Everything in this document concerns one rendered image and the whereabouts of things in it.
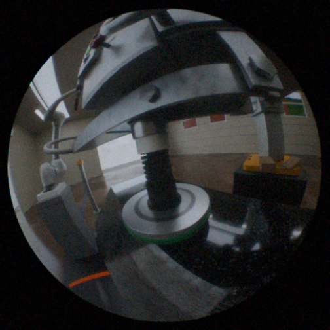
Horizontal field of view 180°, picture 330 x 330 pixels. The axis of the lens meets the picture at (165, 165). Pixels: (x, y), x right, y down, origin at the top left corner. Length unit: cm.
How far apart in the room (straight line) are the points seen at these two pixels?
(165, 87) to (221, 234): 27
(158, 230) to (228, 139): 639
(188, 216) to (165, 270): 12
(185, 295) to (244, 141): 628
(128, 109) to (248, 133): 619
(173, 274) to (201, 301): 8
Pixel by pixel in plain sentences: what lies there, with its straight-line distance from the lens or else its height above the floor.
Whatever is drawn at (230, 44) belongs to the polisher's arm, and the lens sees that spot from 16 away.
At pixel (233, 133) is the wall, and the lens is 638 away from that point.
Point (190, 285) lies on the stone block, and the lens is 21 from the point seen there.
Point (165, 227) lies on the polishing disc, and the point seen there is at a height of 86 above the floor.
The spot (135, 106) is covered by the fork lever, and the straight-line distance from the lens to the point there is 17.
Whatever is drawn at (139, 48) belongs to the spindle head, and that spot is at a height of 112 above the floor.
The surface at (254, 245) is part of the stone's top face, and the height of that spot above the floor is 80.
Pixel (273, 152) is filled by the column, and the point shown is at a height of 86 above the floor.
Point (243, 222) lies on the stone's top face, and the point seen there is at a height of 80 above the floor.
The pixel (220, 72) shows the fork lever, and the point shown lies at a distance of 15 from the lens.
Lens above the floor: 99
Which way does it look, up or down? 11 degrees down
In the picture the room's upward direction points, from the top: 10 degrees counter-clockwise
